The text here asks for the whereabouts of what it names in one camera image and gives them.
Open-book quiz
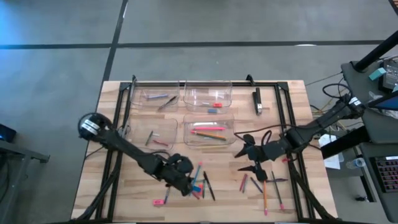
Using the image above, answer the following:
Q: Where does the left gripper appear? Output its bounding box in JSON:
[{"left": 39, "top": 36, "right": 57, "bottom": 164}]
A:
[{"left": 160, "top": 152, "right": 195, "bottom": 197}]

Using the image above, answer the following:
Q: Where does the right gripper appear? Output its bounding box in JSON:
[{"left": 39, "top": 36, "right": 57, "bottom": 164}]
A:
[{"left": 234, "top": 133, "right": 285, "bottom": 182}]

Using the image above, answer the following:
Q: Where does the blue pencil pink eraser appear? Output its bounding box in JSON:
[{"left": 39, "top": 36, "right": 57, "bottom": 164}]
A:
[{"left": 190, "top": 161, "right": 203, "bottom": 191}]

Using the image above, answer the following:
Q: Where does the purple crayon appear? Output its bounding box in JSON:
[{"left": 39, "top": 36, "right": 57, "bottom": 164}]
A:
[{"left": 249, "top": 177, "right": 264, "bottom": 194}]

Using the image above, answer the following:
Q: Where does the green pencil pink eraser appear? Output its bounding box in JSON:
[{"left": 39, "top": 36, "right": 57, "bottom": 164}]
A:
[{"left": 271, "top": 170, "right": 285, "bottom": 210}]

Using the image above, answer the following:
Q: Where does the orange pencil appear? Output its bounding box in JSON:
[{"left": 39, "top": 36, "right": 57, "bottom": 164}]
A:
[
  {"left": 262, "top": 180, "right": 269, "bottom": 216},
  {"left": 190, "top": 129, "right": 228, "bottom": 142}
]

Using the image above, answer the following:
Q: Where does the dark green pencil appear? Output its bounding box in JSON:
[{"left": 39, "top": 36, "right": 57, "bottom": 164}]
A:
[{"left": 190, "top": 129, "right": 218, "bottom": 139}]

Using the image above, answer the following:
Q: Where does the dark grey pen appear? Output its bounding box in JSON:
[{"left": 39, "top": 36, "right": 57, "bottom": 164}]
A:
[{"left": 157, "top": 95, "right": 178, "bottom": 111}]

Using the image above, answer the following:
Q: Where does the black pen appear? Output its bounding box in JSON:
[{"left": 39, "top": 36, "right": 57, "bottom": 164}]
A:
[{"left": 203, "top": 170, "right": 216, "bottom": 202}]

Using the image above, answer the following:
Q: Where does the clear plastic bin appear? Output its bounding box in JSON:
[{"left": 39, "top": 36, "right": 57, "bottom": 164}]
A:
[
  {"left": 122, "top": 115, "right": 179, "bottom": 152},
  {"left": 182, "top": 112, "right": 237, "bottom": 147},
  {"left": 182, "top": 80, "right": 233, "bottom": 114},
  {"left": 129, "top": 80, "right": 181, "bottom": 112}
]

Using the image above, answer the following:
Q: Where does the black stapler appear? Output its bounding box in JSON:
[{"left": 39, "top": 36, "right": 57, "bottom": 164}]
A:
[{"left": 252, "top": 87, "right": 264, "bottom": 116}]

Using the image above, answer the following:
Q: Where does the white paper sheet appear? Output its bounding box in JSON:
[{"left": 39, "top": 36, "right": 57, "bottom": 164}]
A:
[{"left": 317, "top": 133, "right": 345, "bottom": 170}]

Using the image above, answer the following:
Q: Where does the clear water bottle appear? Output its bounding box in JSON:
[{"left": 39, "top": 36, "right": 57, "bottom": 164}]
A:
[{"left": 345, "top": 157, "right": 367, "bottom": 170}]

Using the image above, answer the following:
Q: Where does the grey side desk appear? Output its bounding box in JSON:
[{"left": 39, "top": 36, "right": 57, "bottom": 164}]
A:
[{"left": 359, "top": 141, "right": 398, "bottom": 223}]

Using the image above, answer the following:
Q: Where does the backlit keyboard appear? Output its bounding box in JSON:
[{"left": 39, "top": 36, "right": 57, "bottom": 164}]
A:
[{"left": 369, "top": 155, "right": 398, "bottom": 194}]

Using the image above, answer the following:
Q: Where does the monitor with blue screen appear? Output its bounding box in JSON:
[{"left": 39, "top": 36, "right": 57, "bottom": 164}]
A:
[{"left": 368, "top": 91, "right": 398, "bottom": 119}]

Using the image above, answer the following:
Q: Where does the teal box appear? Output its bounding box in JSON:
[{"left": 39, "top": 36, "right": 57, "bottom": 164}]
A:
[{"left": 368, "top": 67, "right": 387, "bottom": 82}]

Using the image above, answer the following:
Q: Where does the black electronic device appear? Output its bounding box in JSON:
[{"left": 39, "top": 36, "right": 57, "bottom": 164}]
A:
[{"left": 381, "top": 58, "right": 398, "bottom": 93}]

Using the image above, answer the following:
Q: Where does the black side table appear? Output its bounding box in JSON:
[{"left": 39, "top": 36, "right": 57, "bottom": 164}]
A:
[{"left": 0, "top": 139, "right": 50, "bottom": 224}]

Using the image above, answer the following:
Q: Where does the dark device blue light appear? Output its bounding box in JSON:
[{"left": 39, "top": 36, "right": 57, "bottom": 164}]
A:
[{"left": 0, "top": 123, "right": 17, "bottom": 144}]

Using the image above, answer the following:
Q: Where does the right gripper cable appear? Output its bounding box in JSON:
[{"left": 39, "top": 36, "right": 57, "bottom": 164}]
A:
[{"left": 233, "top": 123, "right": 296, "bottom": 144}]

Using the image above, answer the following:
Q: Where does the yellow cable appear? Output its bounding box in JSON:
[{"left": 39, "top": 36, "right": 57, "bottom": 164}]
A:
[{"left": 312, "top": 85, "right": 351, "bottom": 133}]

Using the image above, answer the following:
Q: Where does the black metal post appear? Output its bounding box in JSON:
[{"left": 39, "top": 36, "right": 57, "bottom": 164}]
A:
[{"left": 353, "top": 30, "right": 398, "bottom": 73}]

